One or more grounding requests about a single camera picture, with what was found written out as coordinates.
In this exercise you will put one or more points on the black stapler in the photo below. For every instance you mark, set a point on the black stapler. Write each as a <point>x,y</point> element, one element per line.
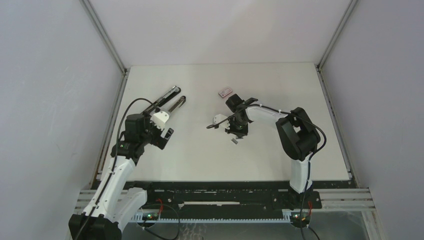
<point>161,101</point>

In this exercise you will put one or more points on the red white staple box sleeve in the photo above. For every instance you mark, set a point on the red white staple box sleeve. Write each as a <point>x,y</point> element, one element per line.
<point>225,92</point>

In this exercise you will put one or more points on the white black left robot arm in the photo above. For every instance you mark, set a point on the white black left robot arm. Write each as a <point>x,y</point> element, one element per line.
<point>106,215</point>

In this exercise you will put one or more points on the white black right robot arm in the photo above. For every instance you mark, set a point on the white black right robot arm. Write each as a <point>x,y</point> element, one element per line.
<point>299,137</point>

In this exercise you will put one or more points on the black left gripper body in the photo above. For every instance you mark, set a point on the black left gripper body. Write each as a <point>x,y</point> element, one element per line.
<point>152,135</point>

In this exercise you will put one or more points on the aluminium frame rail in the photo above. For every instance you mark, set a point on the aluminium frame rail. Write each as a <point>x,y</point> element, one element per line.
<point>255,205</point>

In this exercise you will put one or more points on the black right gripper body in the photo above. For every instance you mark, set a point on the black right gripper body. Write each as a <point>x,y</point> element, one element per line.
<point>238,127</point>

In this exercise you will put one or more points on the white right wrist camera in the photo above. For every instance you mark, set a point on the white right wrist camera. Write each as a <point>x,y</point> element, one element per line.
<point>221,122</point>

